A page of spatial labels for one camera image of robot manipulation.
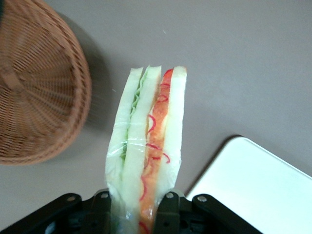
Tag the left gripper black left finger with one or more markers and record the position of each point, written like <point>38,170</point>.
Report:
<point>73,209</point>

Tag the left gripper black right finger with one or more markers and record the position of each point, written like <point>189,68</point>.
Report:
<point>207,209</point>

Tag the triangular sandwich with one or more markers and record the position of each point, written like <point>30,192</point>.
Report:
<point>136,146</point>

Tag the beige plastic tray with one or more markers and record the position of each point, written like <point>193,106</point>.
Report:
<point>256,190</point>

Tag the round brown wicker basket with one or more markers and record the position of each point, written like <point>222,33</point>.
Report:
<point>39,85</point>

